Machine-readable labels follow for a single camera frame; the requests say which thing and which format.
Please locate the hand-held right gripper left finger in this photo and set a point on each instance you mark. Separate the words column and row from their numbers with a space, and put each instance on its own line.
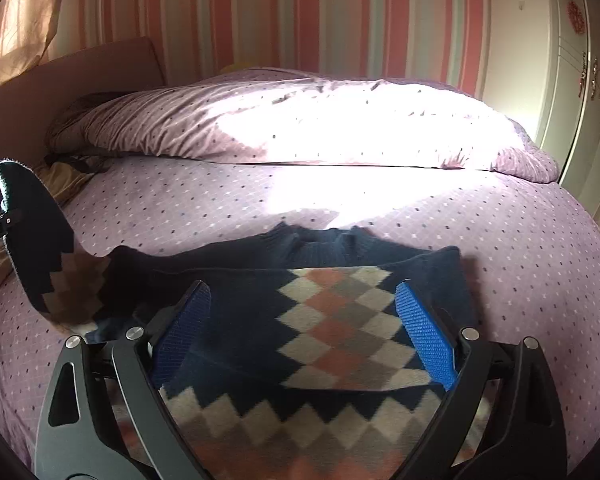
column 182, row 332

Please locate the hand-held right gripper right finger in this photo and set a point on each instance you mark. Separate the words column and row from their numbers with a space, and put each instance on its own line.
column 425, row 332

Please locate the navy argyle knit sweater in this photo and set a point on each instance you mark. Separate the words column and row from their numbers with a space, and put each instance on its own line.
column 330, row 320

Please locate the purple dotted bed blanket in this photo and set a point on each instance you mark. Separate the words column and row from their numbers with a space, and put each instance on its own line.
column 530, row 310

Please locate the dark brown pillow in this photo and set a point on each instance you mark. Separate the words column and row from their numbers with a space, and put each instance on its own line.
column 65, row 130

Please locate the brown wooden headboard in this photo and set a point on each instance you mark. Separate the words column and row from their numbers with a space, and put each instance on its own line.
column 80, row 70

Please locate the orange sheer curtain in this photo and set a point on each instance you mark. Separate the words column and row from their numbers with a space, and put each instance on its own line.
column 25, row 25

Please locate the purple patterned pillow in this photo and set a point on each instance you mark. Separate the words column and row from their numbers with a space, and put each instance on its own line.
column 180, row 120

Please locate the white wardrobe with floral decals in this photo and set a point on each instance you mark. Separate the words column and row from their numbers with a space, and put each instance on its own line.
column 570, row 85

